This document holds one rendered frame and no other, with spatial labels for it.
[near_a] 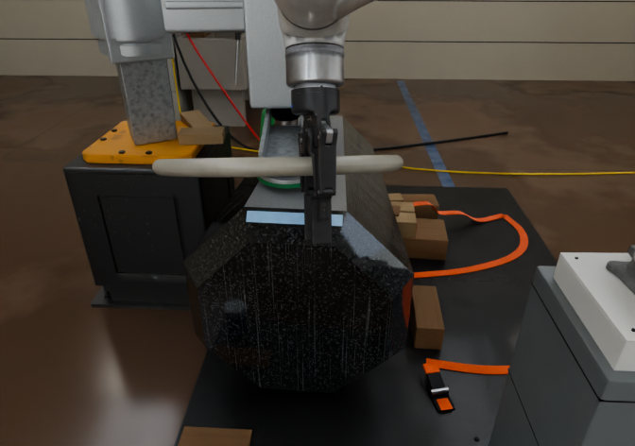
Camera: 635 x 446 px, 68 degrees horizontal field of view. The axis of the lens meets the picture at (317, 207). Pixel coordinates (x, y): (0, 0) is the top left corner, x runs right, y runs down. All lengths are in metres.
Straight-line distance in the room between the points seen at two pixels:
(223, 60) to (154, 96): 2.40
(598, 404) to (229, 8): 1.81
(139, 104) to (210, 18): 0.49
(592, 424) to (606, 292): 0.29
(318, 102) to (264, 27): 0.77
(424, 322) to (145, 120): 1.52
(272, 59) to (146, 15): 0.79
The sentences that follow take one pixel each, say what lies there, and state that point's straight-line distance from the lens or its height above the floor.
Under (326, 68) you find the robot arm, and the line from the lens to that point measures 0.71.
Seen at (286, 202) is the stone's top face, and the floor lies 0.82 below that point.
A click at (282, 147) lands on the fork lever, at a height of 1.08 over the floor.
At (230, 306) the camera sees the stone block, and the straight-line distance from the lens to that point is 1.71.
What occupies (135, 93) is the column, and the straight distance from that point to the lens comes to 2.25.
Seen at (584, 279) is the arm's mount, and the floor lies 0.88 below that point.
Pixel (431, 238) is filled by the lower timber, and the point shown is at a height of 0.15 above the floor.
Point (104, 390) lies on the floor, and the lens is 2.22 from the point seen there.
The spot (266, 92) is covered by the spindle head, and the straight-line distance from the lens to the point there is 1.50.
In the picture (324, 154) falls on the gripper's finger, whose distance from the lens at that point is 0.69.
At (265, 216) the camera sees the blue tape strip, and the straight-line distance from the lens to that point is 1.54.
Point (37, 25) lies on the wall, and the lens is 7.83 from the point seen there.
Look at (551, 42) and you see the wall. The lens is 7.29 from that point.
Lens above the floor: 1.56
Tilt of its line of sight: 28 degrees down
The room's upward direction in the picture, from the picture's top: straight up
